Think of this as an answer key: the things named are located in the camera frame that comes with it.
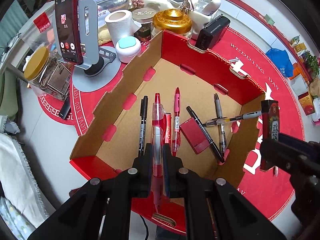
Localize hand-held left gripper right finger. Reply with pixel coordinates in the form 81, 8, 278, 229
162, 144, 287, 240

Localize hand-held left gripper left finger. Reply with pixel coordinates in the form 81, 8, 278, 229
27, 143, 153, 240

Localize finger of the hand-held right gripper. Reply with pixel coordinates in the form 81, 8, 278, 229
279, 133, 313, 152
259, 139, 302, 173

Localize mahjong print pen packet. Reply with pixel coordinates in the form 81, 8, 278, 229
260, 100, 281, 178

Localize clear red gel pen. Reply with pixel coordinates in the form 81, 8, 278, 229
151, 93, 167, 213

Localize dark red marker pen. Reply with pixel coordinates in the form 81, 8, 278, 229
164, 112, 173, 145

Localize thin black pen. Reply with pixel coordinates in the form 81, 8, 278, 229
137, 95, 148, 157

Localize red rectangular case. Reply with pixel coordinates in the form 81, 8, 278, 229
179, 119, 210, 155

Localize thick black marker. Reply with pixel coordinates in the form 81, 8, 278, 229
186, 106, 225, 163

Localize silver black pen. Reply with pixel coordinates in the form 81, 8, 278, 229
214, 93, 227, 155

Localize red cardboard box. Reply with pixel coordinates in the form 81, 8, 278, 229
69, 30, 267, 180

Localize round red printed mat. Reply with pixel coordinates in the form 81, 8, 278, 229
37, 22, 306, 233

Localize red gold gift box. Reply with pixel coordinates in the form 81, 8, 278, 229
297, 92, 316, 115

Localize red pen pink grip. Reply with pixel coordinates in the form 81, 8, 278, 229
171, 87, 182, 157

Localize white carton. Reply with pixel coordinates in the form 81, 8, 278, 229
291, 76, 309, 95

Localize blue plastic bag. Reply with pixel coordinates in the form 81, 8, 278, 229
265, 47, 294, 78

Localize green potted plant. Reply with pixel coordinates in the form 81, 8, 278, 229
304, 51, 320, 75

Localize snack packets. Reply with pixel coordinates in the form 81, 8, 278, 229
290, 35, 307, 55

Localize small black device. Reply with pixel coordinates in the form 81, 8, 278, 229
59, 96, 72, 120

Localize white teal round case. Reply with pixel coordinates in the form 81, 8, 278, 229
115, 36, 142, 63

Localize grey phone stand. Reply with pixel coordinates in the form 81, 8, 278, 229
72, 0, 123, 92

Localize black radio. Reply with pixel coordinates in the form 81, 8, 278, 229
195, 16, 231, 53

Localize white cloth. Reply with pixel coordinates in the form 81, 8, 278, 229
0, 115, 50, 220

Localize white toilet paper roll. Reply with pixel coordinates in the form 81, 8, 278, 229
104, 10, 142, 46

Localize gold lid jar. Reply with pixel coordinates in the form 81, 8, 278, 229
152, 9, 193, 39

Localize white ceramic holder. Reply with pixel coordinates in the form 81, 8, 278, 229
185, 0, 223, 30

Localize glass jar yellow lid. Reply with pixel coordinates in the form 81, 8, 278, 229
24, 47, 72, 97

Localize silver lidded glass jar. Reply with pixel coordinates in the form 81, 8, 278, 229
131, 8, 157, 42

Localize red smartphone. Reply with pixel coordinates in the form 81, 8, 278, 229
54, 0, 84, 65

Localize clear zip bag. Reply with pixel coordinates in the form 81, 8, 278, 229
95, 0, 132, 25

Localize red label zip bag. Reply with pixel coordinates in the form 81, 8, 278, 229
21, 10, 58, 53

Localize black cable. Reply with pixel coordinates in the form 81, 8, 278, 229
139, 215, 149, 240

